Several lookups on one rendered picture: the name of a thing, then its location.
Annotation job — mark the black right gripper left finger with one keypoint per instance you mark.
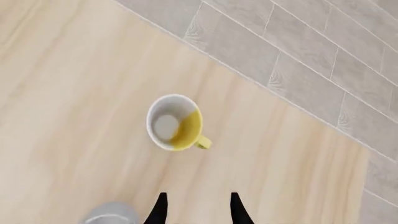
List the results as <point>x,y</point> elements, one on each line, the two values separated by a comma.
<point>158,213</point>

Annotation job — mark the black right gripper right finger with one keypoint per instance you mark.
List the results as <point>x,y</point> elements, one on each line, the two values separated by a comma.
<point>240,213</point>

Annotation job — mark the yellow and white mug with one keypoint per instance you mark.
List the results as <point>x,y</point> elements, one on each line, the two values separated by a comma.
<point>186,126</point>

